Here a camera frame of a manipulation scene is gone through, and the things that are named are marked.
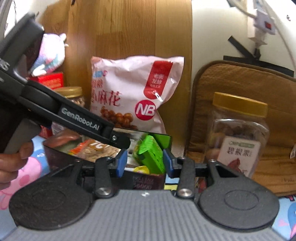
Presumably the pink fried-dough snack bag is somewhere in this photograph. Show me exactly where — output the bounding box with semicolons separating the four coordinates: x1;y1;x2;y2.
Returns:
90;56;184;133

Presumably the person's left hand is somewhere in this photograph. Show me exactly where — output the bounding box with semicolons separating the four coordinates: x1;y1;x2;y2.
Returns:
0;141;34;190

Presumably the wooden board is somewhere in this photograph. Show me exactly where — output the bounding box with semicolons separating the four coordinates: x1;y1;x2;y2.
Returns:
36;1;192;152

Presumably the black cardboard storage box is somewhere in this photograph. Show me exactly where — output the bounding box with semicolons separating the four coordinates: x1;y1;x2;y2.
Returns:
43;128;171;190

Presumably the red gift box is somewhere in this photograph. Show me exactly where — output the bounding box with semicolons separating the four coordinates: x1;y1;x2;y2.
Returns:
29;72;64;89

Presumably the green snack packet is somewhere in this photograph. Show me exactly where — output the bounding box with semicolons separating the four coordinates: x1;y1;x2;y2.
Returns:
132;135;166;175

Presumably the cashew jar gold lid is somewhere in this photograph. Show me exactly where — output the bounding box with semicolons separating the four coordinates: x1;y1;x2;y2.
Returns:
54;86;85;107

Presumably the pink white plush toy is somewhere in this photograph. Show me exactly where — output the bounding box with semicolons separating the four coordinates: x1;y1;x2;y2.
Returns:
30;33;69;77

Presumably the brown woven cushion mat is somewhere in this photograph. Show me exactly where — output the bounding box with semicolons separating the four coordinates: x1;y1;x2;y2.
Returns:
184;60;296;197

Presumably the pecan jar yellow lid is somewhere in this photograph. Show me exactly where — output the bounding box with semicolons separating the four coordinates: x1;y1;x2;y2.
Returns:
204;92;269;178

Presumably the white power strip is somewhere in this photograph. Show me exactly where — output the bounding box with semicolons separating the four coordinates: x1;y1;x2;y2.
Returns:
246;0;275;48

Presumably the white power cable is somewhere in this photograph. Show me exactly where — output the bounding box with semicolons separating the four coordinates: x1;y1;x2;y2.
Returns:
227;0;296;70

